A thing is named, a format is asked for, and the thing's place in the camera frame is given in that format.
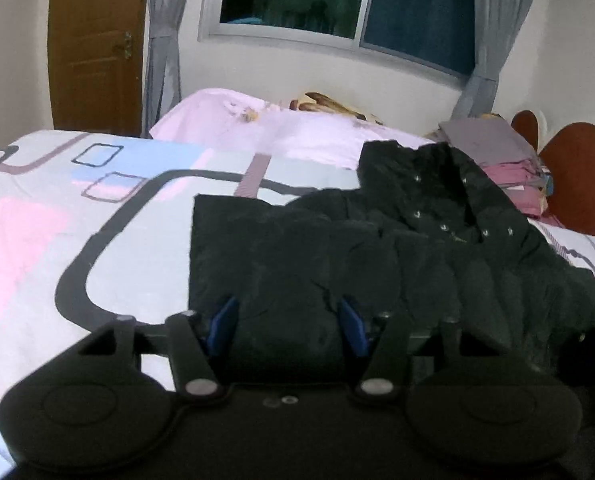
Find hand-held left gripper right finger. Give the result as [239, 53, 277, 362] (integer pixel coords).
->
[336, 297, 509, 407]

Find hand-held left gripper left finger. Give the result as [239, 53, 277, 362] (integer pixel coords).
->
[79, 296, 241, 407]

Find black padded jacket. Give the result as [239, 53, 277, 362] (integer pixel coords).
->
[188, 140, 595, 386]

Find stack of folded clothes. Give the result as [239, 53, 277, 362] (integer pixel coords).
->
[430, 113, 555, 220]

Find red and white headboard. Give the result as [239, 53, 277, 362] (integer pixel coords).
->
[510, 109, 595, 241]

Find patterned bed sheet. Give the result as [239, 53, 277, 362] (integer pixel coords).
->
[0, 129, 595, 476]

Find pink blanket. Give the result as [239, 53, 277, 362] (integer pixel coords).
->
[148, 88, 435, 170]

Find brown striped item on bed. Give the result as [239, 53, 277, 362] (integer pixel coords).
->
[288, 91, 385, 127]

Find grey curtain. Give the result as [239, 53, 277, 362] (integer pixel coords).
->
[450, 0, 545, 121]
[140, 0, 198, 137]

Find brown wooden door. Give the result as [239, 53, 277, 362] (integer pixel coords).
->
[48, 0, 148, 137]

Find brass door handle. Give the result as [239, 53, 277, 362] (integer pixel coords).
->
[112, 31, 134, 60]

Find window with white frame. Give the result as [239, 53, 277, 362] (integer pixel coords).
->
[198, 0, 478, 80]

